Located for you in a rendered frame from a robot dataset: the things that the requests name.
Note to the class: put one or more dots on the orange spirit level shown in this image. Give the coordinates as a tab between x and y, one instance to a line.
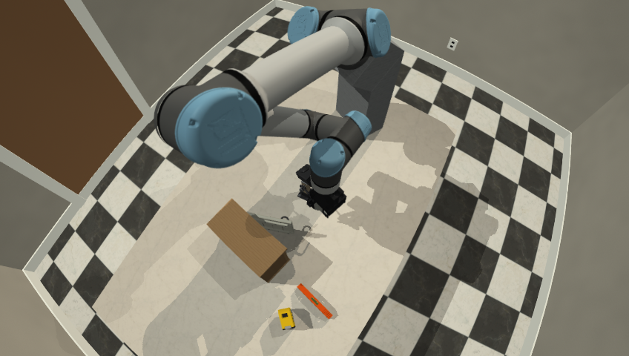
315	301

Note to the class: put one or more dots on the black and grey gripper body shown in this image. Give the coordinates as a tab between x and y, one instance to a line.
328	202

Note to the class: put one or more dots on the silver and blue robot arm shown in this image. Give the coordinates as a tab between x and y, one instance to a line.
216	125

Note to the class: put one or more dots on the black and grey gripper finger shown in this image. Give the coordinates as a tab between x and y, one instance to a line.
315	206

